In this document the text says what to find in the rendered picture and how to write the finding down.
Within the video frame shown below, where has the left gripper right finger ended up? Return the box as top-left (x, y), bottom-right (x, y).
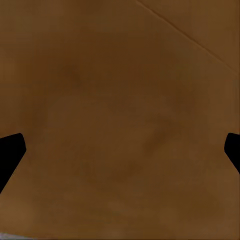
top-left (224, 133), bottom-right (240, 173)

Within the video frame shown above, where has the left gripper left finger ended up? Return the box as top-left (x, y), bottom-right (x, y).
top-left (0, 133), bottom-right (26, 193)

